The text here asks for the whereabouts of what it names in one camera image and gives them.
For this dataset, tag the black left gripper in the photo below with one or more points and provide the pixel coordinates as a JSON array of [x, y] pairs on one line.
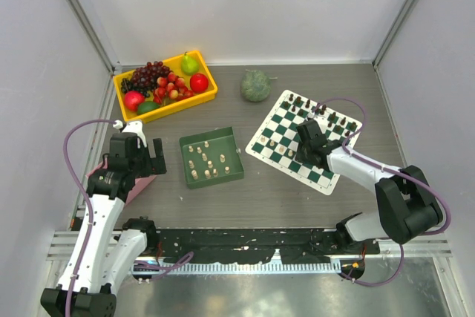
[[154, 165]]

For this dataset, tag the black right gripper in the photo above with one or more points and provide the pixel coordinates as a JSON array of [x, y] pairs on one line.
[[300, 157]]

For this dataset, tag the green white chess board mat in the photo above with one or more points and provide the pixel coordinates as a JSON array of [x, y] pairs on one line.
[[279, 125]]

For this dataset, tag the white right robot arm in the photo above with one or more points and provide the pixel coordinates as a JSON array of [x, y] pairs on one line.
[[407, 206]]

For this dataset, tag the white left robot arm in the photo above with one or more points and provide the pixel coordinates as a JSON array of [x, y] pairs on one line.
[[91, 280]]

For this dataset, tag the pink plastic box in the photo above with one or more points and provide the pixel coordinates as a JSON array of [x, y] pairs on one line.
[[140, 183]]

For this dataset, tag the green plastic tray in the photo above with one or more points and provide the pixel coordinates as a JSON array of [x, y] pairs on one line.
[[211, 158]]

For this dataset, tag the green lime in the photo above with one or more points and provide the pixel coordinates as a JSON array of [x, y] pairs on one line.
[[146, 107]]

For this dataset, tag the red peach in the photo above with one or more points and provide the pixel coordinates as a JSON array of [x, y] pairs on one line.
[[133, 99]]

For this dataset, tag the red cherry cluster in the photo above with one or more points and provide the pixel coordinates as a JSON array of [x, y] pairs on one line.
[[171, 89]]

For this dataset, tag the yellow plastic fruit bin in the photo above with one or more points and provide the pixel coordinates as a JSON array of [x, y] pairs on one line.
[[174, 63]]

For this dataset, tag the green melon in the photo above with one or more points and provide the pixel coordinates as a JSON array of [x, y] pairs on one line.
[[256, 85]]

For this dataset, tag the dark blue grape bunch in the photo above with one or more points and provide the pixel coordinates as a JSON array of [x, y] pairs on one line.
[[137, 85]]

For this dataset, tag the dark red grape bunch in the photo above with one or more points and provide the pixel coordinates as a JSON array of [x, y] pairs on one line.
[[151, 72]]

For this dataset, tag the red apple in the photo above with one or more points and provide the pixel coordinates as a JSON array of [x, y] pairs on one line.
[[199, 83]]

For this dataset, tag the green pear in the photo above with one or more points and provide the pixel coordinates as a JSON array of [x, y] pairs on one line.
[[189, 64]]

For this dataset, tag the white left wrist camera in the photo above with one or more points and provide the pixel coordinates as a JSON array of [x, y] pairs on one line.
[[135, 127]]

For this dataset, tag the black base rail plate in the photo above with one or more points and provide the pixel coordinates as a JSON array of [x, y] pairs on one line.
[[254, 246]]

